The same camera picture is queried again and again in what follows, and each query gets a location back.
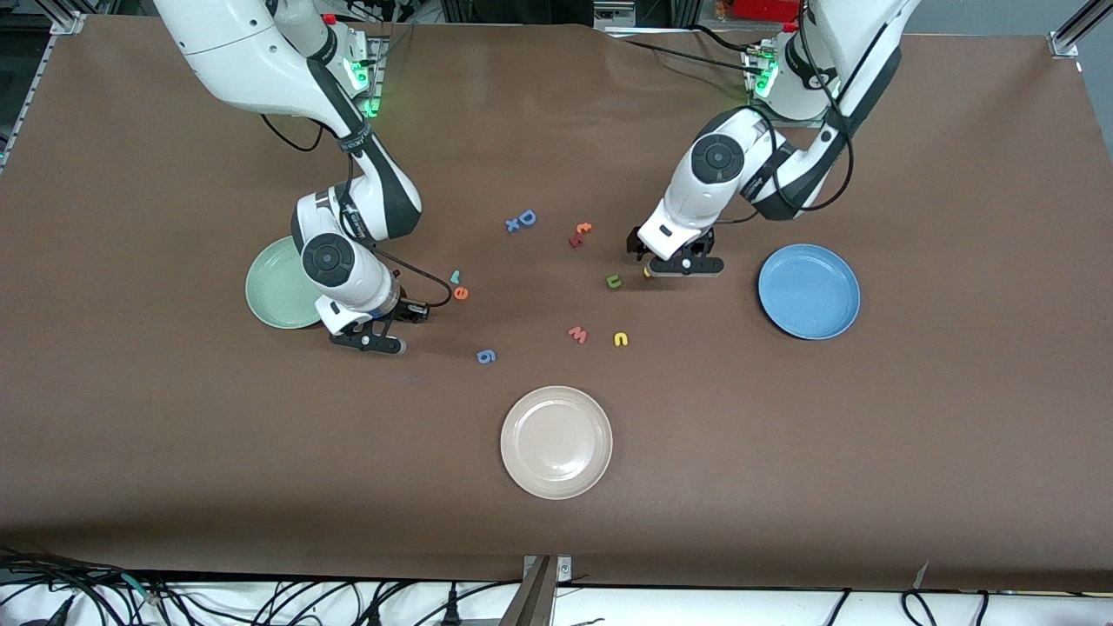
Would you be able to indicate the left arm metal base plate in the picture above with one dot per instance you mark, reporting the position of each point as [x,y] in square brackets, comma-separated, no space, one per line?
[755,83]

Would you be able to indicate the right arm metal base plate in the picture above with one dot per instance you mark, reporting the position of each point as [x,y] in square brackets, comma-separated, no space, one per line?
[377,83]

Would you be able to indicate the mint green plate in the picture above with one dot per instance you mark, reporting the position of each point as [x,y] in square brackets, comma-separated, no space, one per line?
[269,291]

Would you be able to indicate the pink foam letter w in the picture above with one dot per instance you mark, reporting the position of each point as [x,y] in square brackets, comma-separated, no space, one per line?
[577,334]

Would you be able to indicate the black power plug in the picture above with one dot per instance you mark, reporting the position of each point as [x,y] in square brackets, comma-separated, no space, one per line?
[452,604]

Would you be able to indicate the metal table edge bracket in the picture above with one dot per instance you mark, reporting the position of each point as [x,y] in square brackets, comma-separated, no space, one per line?
[537,600]

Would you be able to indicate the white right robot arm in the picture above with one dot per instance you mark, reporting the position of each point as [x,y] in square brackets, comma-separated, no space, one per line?
[252,52]

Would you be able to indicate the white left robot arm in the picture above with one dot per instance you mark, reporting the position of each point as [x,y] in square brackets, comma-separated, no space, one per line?
[687,204]

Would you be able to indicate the beige plate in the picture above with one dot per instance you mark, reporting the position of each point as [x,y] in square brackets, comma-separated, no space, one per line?
[556,442]

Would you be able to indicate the blue plate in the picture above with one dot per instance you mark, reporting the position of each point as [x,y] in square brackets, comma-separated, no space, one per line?
[809,291]

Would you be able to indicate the red box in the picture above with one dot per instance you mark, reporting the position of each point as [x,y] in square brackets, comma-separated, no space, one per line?
[765,9]

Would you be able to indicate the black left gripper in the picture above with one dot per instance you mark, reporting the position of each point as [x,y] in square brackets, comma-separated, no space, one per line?
[703,236]

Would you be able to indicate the brown table cover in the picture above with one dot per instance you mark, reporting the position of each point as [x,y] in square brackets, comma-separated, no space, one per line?
[174,435]

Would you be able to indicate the white tape tag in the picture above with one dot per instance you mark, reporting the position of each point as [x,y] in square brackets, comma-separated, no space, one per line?
[922,574]

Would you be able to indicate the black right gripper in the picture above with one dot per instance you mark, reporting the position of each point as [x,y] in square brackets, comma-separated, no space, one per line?
[402,308]

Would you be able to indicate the aluminium frame profile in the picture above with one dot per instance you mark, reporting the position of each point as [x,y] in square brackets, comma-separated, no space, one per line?
[1071,35]
[65,19]

